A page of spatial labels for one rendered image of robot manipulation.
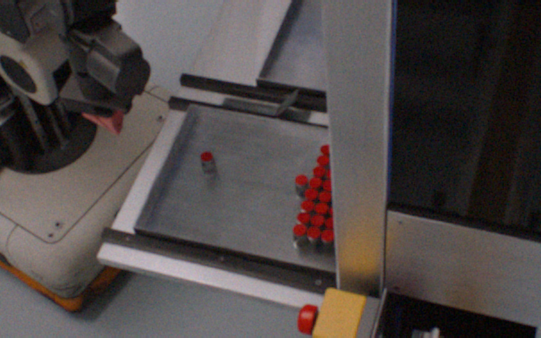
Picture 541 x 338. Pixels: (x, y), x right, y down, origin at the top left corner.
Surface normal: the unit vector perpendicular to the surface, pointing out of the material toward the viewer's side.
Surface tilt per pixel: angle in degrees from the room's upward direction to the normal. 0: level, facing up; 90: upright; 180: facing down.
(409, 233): 90
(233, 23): 0
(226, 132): 0
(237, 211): 0
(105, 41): 13
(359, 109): 90
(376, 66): 90
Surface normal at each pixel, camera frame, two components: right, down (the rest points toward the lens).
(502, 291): -0.31, 0.78
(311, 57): -0.09, -0.60
